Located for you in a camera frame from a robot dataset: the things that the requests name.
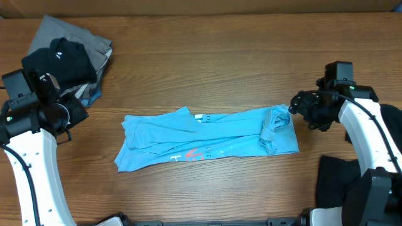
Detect black garment under blue shirt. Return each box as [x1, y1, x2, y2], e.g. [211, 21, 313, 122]
[315, 104, 401, 208]

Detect light blue printed t-shirt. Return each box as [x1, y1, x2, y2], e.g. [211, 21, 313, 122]
[114, 105, 299, 172]

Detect folded black Nike shirt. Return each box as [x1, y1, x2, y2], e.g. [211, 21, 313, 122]
[21, 38, 97, 90]

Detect folded blue garment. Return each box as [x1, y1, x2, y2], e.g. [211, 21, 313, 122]
[79, 73, 102, 108]

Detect folded grey shirt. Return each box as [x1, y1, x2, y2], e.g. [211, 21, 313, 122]
[28, 15, 112, 82]

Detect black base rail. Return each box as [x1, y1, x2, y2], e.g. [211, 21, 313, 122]
[78, 212, 302, 226]

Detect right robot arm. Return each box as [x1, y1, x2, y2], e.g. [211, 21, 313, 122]
[289, 61, 401, 225]

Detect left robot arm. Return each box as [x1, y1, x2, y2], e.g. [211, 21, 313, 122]
[1, 69, 88, 225]

